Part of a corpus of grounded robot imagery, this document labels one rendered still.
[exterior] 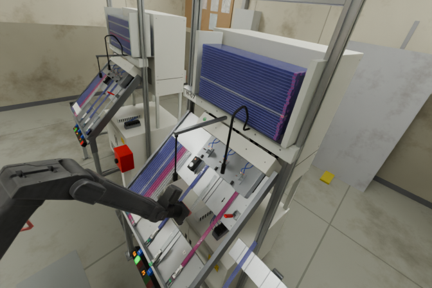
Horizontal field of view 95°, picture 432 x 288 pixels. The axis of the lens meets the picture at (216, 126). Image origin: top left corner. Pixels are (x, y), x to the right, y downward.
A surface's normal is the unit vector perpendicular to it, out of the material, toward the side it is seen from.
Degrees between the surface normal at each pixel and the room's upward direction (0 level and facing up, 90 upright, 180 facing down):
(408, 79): 81
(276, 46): 90
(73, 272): 0
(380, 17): 90
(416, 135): 90
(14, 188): 46
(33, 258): 0
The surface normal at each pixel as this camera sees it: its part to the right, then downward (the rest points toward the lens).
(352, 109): -0.67, 0.14
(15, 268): 0.12, -0.86
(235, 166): -0.44, -0.43
